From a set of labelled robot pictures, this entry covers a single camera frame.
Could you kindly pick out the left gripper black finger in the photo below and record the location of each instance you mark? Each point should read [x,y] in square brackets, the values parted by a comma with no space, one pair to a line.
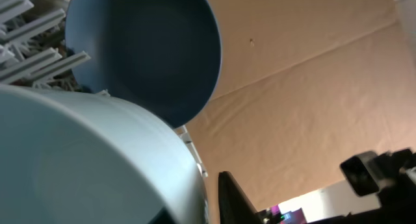
[234,206]

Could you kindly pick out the large blue bowl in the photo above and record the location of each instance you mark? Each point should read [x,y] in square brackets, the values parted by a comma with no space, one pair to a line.
[163,55]

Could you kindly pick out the light blue rice bowl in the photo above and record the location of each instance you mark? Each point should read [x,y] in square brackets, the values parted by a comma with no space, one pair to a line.
[70,157]

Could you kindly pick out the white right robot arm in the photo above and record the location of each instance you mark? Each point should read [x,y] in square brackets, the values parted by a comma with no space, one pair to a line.
[391,177]

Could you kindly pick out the grey dishwasher rack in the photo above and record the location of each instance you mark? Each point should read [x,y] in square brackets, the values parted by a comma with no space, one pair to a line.
[26,42]

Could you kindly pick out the cardboard box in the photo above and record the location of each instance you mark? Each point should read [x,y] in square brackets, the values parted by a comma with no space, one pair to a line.
[305,84]

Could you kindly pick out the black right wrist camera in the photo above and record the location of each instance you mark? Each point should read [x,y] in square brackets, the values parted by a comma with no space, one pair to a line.
[363,174]

